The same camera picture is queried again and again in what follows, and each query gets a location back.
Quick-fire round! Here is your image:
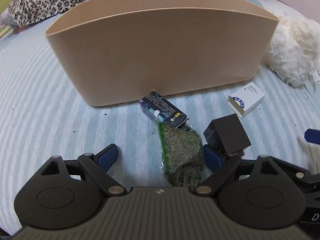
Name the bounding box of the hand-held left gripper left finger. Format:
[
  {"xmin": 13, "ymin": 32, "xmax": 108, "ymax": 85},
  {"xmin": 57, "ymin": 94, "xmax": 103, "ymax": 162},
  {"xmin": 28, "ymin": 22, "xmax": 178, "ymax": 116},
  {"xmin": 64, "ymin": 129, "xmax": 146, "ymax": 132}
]
[{"xmin": 40, "ymin": 144, "xmax": 125, "ymax": 196}]

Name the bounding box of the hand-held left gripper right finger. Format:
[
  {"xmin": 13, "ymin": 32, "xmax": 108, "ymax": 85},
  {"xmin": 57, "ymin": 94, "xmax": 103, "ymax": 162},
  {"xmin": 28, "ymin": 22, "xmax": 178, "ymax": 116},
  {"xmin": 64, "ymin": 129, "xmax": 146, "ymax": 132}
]
[{"xmin": 196, "ymin": 144, "xmax": 285, "ymax": 196}]

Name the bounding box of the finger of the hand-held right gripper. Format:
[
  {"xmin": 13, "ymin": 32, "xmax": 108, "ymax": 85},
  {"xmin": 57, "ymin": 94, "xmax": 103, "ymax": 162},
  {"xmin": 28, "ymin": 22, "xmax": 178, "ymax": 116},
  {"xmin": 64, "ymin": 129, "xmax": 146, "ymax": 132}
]
[
  {"xmin": 270, "ymin": 156, "xmax": 320, "ymax": 194},
  {"xmin": 304, "ymin": 128, "xmax": 320, "ymax": 146}
]

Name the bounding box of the clear bag of seeds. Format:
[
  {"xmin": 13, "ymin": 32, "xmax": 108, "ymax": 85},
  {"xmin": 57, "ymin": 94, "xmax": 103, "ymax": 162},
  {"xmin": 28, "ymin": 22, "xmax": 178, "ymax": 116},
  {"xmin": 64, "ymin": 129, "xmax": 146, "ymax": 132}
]
[{"xmin": 157, "ymin": 124, "xmax": 206, "ymax": 188}]

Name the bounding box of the beige plastic storage bin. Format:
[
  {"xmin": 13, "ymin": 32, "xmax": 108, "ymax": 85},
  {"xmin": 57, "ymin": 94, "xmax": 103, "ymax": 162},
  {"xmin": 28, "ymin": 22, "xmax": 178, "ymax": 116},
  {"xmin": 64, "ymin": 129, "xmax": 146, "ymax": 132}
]
[{"xmin": 45, "ymin": 0, "xmax": 279, "ymax": 108}]

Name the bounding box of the small black box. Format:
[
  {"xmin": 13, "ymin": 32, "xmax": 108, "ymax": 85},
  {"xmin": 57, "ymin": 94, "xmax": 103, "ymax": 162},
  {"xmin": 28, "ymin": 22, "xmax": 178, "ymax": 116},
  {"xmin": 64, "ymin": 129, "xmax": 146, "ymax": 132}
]
[{"xmin": 203, "ymin": 113, "xmax": 252, "ymax": 157}]

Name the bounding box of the small white box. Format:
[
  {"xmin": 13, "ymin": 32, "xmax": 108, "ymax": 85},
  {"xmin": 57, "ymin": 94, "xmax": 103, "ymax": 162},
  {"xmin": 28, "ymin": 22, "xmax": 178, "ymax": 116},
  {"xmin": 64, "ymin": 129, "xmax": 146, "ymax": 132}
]
[{"xmin": 227, "ymin": 82, "xmax": 266, "ymax": 119}]

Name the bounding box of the black printed packet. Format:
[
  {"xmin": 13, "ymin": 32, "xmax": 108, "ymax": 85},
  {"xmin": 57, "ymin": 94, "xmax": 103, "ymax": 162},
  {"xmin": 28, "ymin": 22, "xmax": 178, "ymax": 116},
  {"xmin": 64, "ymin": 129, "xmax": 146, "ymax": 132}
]
[{"xmin": 139, "ymin": 90, "xmax": 188, "ymax": 130}]

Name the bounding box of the white fluffy plush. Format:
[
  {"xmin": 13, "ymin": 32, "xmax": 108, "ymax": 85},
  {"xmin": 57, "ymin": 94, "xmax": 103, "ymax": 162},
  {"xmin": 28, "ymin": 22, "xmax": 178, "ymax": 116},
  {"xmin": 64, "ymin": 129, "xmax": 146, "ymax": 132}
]
[{"xmin": 261, "ymin": 16, "xmax": 320, "ymax": 88}]

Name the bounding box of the leopard print blanket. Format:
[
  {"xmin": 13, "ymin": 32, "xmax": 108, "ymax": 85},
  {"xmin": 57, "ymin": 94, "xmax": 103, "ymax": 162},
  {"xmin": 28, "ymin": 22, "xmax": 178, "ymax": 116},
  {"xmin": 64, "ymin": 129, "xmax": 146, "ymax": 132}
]
[{"xmin": 7, "ymin": 0, "xmax": 272, "ymax": 28}]

